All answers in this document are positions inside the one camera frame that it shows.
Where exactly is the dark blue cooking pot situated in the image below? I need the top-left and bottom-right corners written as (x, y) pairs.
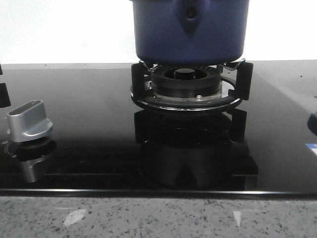
top-left (132, 0), bottom-right (249, 66)

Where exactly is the black pot support grate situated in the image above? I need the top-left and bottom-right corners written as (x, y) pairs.
top-left (131, 59), bottom-right (253, 112)

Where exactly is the black left pot support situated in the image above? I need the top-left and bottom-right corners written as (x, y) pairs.
top-left (0, 63), bottom-right (11, 109)

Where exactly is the black round gas burner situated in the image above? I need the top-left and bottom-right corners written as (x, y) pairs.
top-left (146, 65), bottom-right (221, 99)

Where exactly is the black glass gas cooktop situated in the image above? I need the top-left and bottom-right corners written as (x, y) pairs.
top-left (0, 60), bottom-right (317, 198)

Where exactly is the silver stove control knob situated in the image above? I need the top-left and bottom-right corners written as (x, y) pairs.
top-left (6, 100), bottom-right (57, 159)

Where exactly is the blue white label sticker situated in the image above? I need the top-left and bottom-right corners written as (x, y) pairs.
top-left (306, 143), bottom-right (317, 156)

